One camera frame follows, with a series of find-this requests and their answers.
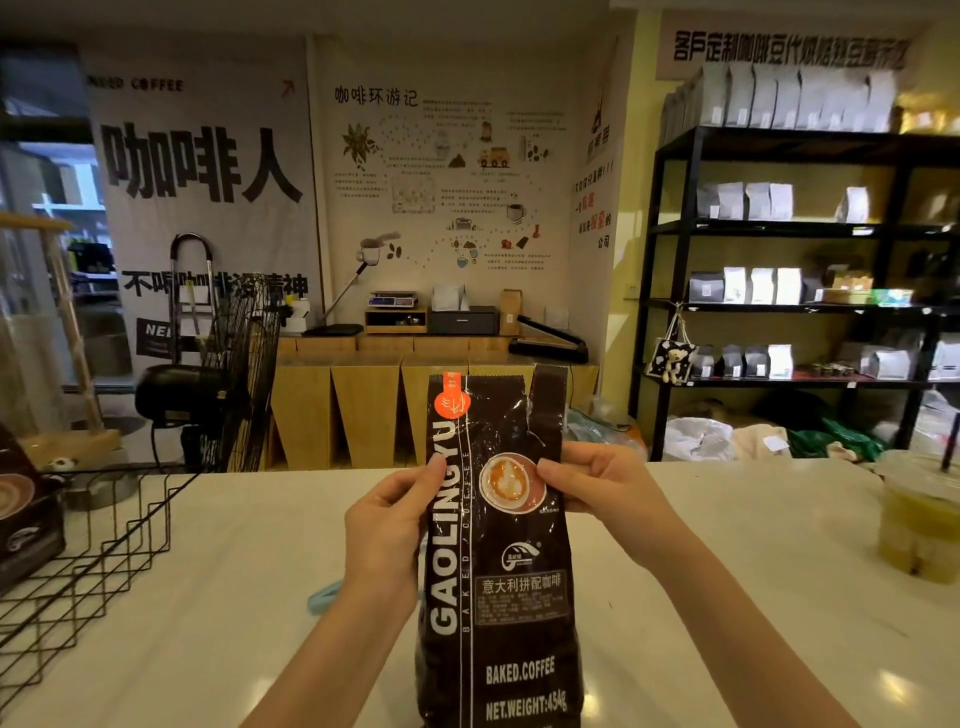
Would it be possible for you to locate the tall black coffee bag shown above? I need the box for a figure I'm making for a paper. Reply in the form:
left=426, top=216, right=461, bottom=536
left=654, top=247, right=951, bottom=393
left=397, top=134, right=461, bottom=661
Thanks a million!
left=414, top=364, right=585, bottom=728

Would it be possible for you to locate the metal step ladder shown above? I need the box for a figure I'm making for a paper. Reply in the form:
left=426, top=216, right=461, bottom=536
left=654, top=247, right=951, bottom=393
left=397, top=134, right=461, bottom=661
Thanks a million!
left=168, top=232, right=221, bottom=369

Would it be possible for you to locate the plastic cup with yellow drink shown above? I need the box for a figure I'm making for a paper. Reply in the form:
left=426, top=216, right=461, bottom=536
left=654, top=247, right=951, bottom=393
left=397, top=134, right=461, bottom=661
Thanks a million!
left=875, top=450, right=960, bottom=585

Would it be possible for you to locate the small wooden shelf box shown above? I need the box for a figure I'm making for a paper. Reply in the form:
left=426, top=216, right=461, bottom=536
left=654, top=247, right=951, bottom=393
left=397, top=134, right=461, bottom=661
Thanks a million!
left=364, top=307, right=429, bottom=336

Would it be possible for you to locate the black floor fan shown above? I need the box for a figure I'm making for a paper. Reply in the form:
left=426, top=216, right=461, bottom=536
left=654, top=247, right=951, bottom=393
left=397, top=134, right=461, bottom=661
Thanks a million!
left=134, top=276, right=284, bottom=474

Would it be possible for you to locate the wooden post stand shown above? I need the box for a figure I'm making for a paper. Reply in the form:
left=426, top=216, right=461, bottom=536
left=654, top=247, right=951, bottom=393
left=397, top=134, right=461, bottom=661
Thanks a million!
left=0, top=211, right=123, bottom=471

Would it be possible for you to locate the white plastic bag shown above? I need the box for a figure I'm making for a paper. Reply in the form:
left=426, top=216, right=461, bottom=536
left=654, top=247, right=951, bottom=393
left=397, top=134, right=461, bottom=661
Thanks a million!
left=663, top=417, right=737, bottom=462

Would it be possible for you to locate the brown cardboard box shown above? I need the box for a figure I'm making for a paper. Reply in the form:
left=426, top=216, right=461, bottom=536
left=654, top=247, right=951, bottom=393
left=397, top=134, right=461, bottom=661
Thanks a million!
left=822, top=271, right=876, bottom=306

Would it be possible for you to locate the black bag sealer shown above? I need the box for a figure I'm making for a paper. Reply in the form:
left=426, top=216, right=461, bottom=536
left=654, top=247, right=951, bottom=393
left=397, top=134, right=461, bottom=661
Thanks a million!
left=507, top=315, right=591, bottom=366

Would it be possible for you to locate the person's right forearm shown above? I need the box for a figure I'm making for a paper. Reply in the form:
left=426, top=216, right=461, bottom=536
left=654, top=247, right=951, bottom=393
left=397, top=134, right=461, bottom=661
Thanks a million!
left=646, top=516, right=864, bottom=728

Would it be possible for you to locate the white banner with black lettering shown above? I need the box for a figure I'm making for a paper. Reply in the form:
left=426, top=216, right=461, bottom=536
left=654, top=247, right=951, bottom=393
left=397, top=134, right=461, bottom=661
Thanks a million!
left=80, top=51, right=322, bottom=363

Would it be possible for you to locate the green plastic bag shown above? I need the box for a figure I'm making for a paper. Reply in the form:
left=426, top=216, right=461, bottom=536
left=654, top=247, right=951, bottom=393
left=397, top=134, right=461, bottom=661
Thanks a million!
left=786, top=417, right=888, bottom=462

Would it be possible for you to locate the person's left forearm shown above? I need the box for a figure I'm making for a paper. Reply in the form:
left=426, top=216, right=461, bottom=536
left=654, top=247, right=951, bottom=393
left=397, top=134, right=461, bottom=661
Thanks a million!
left=238, top=581, right=419, bottom=728

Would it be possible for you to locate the clear plastic bag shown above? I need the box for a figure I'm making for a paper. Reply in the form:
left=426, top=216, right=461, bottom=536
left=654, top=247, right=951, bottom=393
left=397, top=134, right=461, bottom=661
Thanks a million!
left=565, top=408, right=648, bottom=459

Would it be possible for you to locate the light blue strap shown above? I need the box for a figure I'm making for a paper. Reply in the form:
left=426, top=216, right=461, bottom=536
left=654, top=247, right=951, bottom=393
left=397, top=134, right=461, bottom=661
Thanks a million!
left=306, top=579, right=348, bottom=617

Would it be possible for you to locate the black wire basket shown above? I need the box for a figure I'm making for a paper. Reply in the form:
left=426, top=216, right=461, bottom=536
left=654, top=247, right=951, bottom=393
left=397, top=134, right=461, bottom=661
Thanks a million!
left=0, top=468, right=202, bottom=693

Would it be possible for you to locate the row of white coffee pouches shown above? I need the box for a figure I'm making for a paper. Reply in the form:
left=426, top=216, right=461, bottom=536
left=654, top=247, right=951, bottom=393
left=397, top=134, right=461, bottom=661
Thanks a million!
left=659, top=62, right=900, bottom=145

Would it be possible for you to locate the black desk lamp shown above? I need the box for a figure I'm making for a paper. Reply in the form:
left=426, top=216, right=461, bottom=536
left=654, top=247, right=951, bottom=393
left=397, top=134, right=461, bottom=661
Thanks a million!
left=302, top=261, right=370, bottom=338

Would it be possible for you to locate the black drawer box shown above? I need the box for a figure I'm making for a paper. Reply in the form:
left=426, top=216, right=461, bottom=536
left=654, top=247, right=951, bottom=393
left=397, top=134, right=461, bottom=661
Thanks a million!
left=428, top=306, right=501, bottom=337

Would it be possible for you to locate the black metal shelf rack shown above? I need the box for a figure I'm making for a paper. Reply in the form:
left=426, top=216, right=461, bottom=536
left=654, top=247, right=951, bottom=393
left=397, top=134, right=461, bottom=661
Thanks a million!
left=628, top=126, right=960, bottom=462

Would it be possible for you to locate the beige sack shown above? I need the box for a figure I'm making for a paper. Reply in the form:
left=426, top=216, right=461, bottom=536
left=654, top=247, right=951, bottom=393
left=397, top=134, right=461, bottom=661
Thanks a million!
left=731, top=423, right=793, bottom=461

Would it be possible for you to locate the person's left hand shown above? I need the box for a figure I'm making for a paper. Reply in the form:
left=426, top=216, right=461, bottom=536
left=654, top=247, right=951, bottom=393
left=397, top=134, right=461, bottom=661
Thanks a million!
left=341, top=453, right=450, bottom=612

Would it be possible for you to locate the dark coffee bag with cup print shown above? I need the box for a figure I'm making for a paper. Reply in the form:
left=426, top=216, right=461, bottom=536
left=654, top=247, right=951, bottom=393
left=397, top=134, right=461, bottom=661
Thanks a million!
left=0, top=426, right=68, bottom=595

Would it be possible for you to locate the wooden counter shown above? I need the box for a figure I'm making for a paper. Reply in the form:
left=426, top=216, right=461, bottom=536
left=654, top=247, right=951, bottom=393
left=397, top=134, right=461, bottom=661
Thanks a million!
left=268, top=333, right=602, bottom=471

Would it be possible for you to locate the hanging bag with teddy bear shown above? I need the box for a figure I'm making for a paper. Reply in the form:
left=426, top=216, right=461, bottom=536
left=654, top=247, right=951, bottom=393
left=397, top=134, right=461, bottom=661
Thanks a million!
left=645, top=303, right=699, bottom=387

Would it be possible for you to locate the narrow white wall poster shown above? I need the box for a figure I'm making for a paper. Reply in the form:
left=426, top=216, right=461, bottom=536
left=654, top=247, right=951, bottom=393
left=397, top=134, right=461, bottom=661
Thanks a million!
left=572, top=37, right=621, bottom=355

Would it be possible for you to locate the grey sign with black lettering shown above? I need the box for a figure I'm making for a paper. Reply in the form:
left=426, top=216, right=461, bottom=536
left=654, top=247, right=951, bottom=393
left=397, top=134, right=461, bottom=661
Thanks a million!
left=655, top=10, right=914, bottom=81

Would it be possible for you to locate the illustrated white wall poster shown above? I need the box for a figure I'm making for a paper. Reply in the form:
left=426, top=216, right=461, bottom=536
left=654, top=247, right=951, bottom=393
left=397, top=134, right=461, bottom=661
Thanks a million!
left=309, top=33, right=576, bottom=348

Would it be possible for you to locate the person's right hand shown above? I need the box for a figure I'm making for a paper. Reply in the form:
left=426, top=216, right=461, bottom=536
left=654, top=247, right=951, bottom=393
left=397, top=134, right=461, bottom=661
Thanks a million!
left=535, top=440, right=693, bottom=565

